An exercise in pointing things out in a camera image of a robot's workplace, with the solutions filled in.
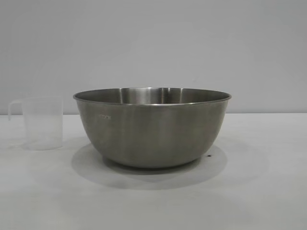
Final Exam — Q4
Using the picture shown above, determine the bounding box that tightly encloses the stainless steel mixing bowl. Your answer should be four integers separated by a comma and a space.
72, 86, 232, 168

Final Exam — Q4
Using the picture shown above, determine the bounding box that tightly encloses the clear plastic measuring cup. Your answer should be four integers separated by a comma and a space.
8, 96, 64, 151

